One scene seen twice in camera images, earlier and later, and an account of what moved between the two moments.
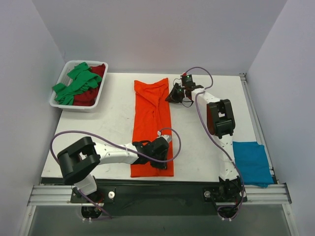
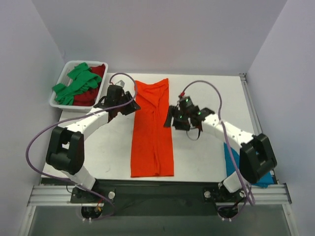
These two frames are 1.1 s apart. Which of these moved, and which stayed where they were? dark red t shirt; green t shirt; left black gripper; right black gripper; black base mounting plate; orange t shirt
Moved: right black gripper; left black gripper
Stayed: dark red t shirt; orange t shirt; black base mounting plate; green t shirt
